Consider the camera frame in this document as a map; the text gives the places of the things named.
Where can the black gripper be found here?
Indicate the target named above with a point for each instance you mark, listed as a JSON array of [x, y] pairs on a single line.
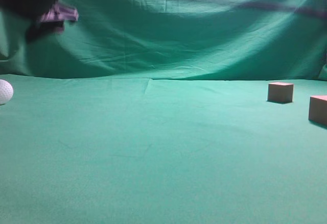
[[52, 20]]

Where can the white dimpled ball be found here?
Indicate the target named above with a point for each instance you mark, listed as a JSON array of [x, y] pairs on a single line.
[[6, 92]]

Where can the brown cube block at edge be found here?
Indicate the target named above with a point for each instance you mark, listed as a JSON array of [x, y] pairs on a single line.
[[317, 109]]

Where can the green cloth backdrop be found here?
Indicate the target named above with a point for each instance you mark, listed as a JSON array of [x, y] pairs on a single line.
[[156, 111]]

